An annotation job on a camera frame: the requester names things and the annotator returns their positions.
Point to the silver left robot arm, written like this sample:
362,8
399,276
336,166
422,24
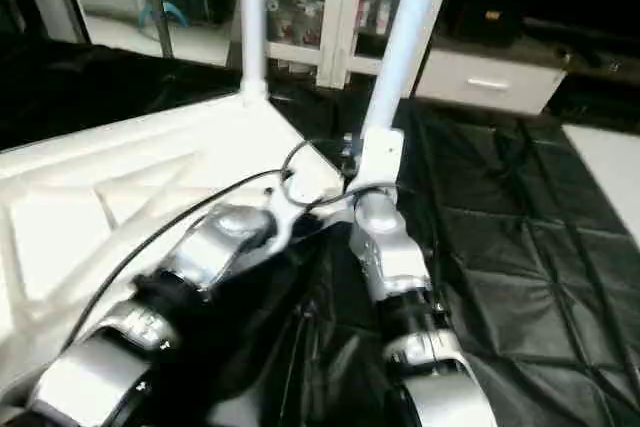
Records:
190,277

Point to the white plastic table leg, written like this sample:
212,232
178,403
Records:
400,47
252,17

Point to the light blue stand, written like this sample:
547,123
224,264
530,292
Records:
165,15

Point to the white flat board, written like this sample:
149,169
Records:
610,167

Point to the white glass door cabinet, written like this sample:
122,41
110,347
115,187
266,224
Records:
320,7

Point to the white drawer unit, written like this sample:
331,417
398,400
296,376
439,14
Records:
490,79

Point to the black mat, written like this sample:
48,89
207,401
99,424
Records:
520,247

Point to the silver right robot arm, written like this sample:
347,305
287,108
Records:
400,277

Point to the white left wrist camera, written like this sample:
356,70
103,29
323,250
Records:
285,202

